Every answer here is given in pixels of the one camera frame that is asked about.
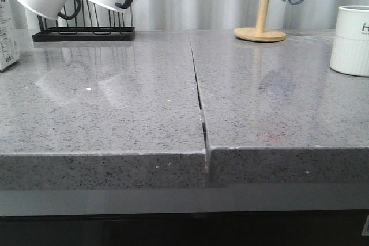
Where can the white blue milk carton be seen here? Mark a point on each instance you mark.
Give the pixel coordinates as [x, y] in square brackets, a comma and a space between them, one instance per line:
[9, 47]

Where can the wooden mug tree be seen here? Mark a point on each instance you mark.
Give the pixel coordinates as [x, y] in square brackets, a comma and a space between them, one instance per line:
[259, 33]

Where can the black wire mug rack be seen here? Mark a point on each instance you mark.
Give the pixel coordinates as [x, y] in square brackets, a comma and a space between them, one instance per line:
[93, 23]

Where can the white HOME cup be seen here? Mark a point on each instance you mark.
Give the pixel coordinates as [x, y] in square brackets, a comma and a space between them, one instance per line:
[350, 45]

